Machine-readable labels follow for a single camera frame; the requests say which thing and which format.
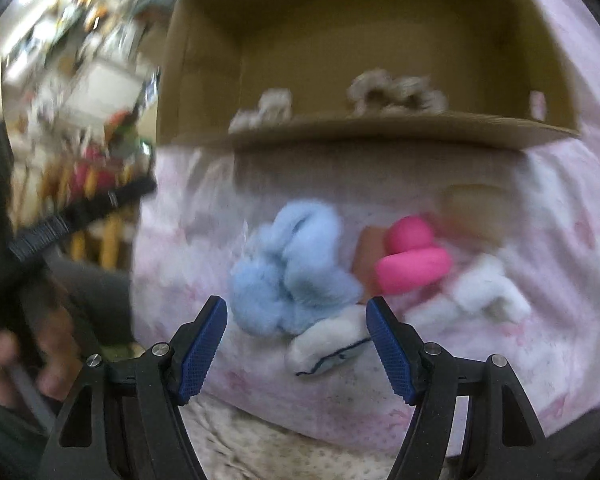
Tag white sock with dark trim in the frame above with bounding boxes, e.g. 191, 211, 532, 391
285, 305, 376, 377

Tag person's left hand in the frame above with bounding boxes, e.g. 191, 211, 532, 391
0, 324, 83, 409

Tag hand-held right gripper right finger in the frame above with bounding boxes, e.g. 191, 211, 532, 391
365, 296, 566, 480

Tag person's grey trousers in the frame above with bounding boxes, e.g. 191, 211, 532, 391
0, 255, 136, 480

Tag pink rubber duck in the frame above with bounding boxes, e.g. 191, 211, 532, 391
375, 215, 453, 296

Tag light blue fluffy sock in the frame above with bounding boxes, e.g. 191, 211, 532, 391
229, 200, 366, 338

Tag orange-brown soft piece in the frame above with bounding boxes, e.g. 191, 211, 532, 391
352, 226, 396, 306

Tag brown cardboard box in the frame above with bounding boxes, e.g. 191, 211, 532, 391
155, 0, 583, 152

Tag white fluffy sock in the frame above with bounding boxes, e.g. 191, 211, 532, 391
405, 255, 533, 331

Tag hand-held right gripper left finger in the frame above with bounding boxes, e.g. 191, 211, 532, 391
37, 295, 228, 480

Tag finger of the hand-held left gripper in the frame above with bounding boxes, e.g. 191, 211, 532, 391
7, 177, 158, 263

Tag beige soft piece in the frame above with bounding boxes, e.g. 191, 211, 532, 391
437, 184, 516, 253

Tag yellow wooden rack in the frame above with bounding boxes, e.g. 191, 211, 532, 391
55, 165, 131, 268

